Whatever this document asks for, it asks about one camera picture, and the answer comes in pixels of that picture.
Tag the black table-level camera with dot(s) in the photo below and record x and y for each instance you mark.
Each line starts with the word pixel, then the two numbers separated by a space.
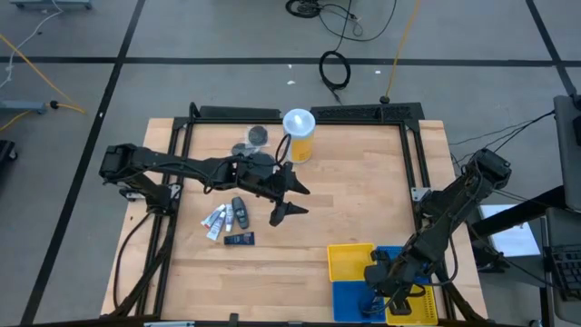
pixel 233 318

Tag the dark grey travel razor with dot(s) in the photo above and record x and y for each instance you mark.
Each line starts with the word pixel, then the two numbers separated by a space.
pixel 240 212

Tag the silver metal bracket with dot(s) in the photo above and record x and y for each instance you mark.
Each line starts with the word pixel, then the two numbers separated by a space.
pixel 170 324

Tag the black keyboard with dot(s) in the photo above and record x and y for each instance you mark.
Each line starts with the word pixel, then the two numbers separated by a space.
pixel 567 268

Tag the dark blue printed tube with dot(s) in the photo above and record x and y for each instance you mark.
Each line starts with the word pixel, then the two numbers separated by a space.
pixel 239 238

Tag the black desk beam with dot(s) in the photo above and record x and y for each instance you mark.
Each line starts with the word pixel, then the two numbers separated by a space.
pixel 522 211

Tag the black perforated box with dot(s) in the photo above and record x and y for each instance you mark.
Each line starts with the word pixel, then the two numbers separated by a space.
pixel 363 112

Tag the white toothpaste tube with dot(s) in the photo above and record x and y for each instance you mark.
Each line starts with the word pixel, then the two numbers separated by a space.
pixel 229 218
pixel 217 229
pixel 213 216

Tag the black metal table frame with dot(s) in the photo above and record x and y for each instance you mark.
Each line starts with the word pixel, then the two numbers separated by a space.
pixel 227 121

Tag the yellow plastic basket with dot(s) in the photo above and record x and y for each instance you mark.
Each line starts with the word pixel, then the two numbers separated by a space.
pixel 424 309
pixel 347 263

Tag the white yellow wipes canister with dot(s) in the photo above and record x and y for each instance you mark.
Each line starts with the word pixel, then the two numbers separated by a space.
pixel 299 152

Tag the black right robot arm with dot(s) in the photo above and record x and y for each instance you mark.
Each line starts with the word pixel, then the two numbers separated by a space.
pixel 445 213

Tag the grey floor foot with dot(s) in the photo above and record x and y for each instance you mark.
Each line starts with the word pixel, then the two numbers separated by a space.
pixel 50 3
pixel 22 107

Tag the clear bag with black pad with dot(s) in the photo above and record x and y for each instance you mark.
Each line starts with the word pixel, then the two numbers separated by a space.
pixel 258 135
pixel 263 159
pixel 238 149

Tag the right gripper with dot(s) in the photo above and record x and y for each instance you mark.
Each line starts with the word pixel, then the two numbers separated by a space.
pixel 388 279

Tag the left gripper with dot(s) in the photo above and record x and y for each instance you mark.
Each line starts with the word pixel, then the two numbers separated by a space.
pixel 265 181

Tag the white paper sheet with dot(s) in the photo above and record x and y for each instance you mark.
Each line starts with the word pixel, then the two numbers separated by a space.
pixel 513 236

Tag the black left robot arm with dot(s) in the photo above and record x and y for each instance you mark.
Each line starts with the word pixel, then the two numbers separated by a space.
pixel 181 163

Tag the black caster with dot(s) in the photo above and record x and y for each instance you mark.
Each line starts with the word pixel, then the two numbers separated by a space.
pixel 5 150

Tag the blue plastic basket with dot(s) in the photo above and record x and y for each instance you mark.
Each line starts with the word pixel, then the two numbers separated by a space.
pixel 396 250
pixel 347 302

